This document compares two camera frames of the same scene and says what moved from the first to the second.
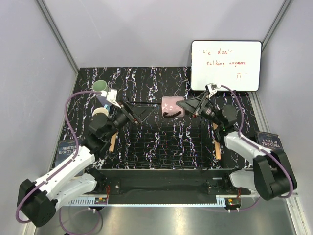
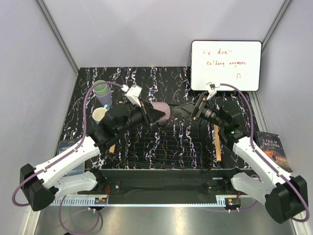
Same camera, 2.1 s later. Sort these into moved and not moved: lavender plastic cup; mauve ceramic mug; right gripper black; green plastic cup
Moved: mauve ceramic mug
Not moved: green plastic cup; right gripper black; lavender plastic cup
